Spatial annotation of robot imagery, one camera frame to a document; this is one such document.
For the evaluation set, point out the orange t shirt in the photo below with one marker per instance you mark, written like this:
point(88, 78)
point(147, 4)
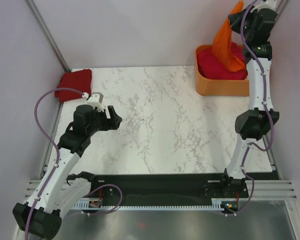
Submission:
point(221, 49)

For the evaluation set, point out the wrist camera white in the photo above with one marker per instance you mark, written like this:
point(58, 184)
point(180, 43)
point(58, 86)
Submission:
point(266, 4)
point(96, 101)

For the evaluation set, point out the aluminium front rail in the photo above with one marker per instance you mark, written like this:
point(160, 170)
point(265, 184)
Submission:
point(263, 189)

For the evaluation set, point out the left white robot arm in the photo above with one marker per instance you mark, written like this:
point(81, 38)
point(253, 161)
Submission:
point(43, 212)

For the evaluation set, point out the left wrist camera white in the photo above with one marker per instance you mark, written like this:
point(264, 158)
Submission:
point(96, 101)

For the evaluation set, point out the magenta shirt in basket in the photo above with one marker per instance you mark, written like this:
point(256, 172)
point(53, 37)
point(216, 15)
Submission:
point(211, 68)

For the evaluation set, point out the folded dark red shirt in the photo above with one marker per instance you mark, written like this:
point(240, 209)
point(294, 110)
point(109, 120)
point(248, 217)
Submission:
point(78, 80)

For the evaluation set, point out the right aluminium corner post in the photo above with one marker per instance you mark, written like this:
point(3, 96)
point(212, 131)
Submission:
point(280, 6)

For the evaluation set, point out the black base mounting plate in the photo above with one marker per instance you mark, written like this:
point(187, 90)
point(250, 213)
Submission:
point(162, 190)

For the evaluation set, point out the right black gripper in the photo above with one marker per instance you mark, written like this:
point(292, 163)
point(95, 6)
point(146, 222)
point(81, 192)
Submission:
point(236, 18)

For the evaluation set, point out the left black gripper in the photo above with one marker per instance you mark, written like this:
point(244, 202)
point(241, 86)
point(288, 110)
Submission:
point(115, 120)

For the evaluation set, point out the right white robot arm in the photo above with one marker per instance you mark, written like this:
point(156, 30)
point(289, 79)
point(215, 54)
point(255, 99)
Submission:
point(260, 117)

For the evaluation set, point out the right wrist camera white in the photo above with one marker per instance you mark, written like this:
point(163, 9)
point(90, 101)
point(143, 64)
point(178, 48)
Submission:
point(266, 4)

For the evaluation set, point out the left aluminium corner post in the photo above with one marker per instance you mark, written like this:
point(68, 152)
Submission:
point(47, 34)

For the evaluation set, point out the aluminium corner post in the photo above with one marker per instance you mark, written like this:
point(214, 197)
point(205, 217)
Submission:
point(47, 34)
point(280, 6)

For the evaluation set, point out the orange plastic basket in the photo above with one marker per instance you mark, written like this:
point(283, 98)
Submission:
point(217, 87)

